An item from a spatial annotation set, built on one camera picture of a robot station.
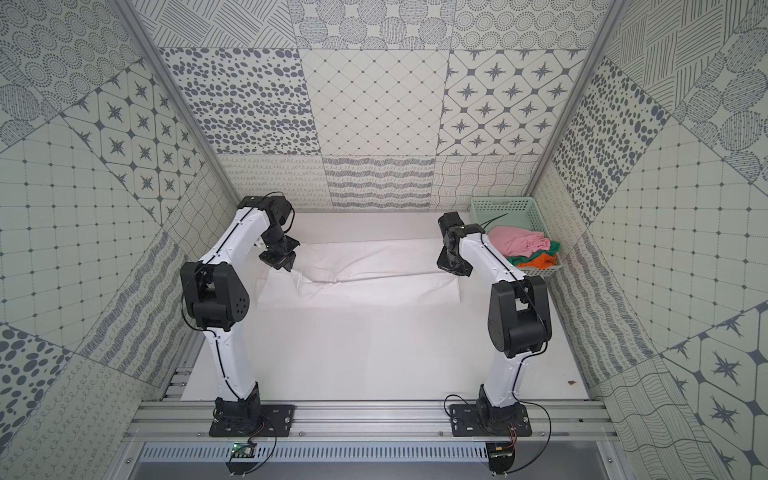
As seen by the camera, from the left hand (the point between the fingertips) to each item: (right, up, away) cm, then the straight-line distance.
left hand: (288, 263), depth 92 cm
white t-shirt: (+33, -4, +9) cm, 35 cm away
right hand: (+53, -3, +1) cm, 53 cm away
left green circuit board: (-4, -44, -20) cm, 48 cm away
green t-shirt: (+86, +4, +4) cm, 86 cm away
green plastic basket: (+82, +18, +27) cm, 88 cm away
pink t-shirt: (+76, +6, +8) cm, 76 cm away
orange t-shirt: (+81, +1, +1) cm, 81 cm away
